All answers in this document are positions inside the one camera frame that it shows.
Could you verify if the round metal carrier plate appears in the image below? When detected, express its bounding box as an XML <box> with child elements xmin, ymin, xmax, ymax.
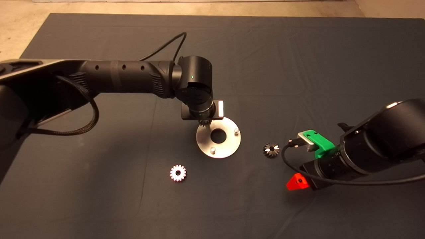
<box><xmin>196</xmin><ymin>117</ymin><xmax>241</xmax><ymax>159</ymax></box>

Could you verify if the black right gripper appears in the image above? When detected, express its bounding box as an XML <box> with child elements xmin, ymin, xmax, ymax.
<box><xmin>286</xmin><ymin>149</ymin><xmax>350</xmax><ymax>191</ymax></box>

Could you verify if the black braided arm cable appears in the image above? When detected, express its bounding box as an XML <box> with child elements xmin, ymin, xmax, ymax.
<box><xmin>17</xmin><ymin>76</ymin><xmax>100</xmax><ymax>137</ymax></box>

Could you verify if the dark grey table cloth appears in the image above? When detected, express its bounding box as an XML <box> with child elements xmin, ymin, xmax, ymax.
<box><xmin>0</xmin><ymin>13</ymin><xmax>425</xmax><ymax>239</ymax></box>

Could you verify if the green right camera mount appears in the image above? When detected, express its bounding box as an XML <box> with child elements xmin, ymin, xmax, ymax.
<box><xmin>304</xmin><ymin>130</ymin><xmax>335</xmax><ymax>159</ymax></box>

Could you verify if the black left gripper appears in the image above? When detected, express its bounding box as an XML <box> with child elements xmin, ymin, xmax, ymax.
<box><xmin>181</xmin><ymin>99</ymin><xmax>225</xmax><ymax>120</ymax></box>

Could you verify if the silver right camera box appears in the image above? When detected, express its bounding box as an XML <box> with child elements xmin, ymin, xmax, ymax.
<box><xmin>297</xmin><ymin>131</ymin><xmax>316</xmax><ymax>152</ymax></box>

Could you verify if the dark bevel gear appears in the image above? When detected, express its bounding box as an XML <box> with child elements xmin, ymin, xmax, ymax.
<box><xmin>263</xmin><ymin>143</ymin><xmax>280</xmax><ymax>159</ymax></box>

